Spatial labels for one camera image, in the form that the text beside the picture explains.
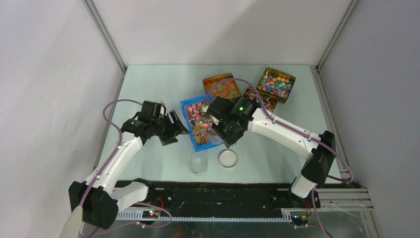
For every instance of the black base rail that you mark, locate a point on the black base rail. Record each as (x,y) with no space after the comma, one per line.
(227,200)

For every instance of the tin of wrapped candies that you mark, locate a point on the tin of wrapped candies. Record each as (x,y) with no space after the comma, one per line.
(269,101)

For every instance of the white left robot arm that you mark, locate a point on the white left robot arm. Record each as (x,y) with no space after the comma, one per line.
(95,200)

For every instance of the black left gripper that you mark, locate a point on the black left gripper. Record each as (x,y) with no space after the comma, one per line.
(169,138)

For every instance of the clear plastic jar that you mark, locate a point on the clear plastic jar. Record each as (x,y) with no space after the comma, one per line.
(198,162)

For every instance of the tin of pastel candies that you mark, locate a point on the tin of pastel candies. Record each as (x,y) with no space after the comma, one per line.
(277,84)

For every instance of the tin of orange candies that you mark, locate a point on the tin of orange candies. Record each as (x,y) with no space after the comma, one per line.
(228,90)

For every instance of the clear plastic scoop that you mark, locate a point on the clear plastic scoop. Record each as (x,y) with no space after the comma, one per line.
(215,139)

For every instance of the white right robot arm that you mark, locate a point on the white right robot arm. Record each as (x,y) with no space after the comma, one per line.
(316,148)

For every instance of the blue plastic candy bin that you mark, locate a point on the blue plastic candy bin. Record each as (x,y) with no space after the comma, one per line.
(198,122)

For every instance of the white jar lid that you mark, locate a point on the white jar lid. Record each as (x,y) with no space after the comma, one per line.
(228,159)

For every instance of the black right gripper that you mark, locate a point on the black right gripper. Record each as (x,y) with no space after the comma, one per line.
(229,140)

